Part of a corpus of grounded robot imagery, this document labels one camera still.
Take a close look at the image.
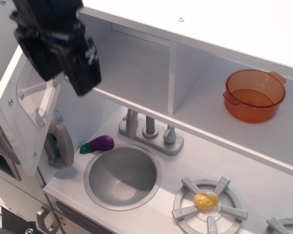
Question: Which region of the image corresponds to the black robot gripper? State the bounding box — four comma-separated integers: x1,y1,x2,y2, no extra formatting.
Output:
10,0,102,96

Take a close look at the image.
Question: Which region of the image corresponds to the white toy microwave door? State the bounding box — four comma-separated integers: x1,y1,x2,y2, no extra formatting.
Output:
0,47,64,176

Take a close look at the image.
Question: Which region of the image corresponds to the purple toy eggplant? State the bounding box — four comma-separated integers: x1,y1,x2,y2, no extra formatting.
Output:
80,135,115,154

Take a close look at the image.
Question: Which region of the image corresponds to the grey round sink basin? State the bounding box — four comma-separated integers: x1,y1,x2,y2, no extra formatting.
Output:
84,144,162,211

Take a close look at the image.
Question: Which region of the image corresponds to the grey toy faucet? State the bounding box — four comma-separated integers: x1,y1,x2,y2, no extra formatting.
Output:
119,109,184,156

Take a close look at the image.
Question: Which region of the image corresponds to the white toy kitchen shelf unit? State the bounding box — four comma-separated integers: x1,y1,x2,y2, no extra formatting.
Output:
79,0,293,175

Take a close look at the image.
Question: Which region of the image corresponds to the orange transparent plastic pot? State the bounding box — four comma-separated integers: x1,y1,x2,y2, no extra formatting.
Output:
223,69,286,123

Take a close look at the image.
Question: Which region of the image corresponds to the yellow toy potato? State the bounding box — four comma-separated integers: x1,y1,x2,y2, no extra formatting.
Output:
193,191,219,210

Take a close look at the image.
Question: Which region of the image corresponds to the grey stove burner grate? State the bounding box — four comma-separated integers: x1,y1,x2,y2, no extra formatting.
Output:
172,176,248,234

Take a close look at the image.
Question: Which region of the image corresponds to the grey toy wall phone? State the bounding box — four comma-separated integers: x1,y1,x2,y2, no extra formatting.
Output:
44,111,74,170

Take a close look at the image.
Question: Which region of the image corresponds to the grey oven door handle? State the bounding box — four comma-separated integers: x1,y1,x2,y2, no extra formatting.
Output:
36,207,58,234

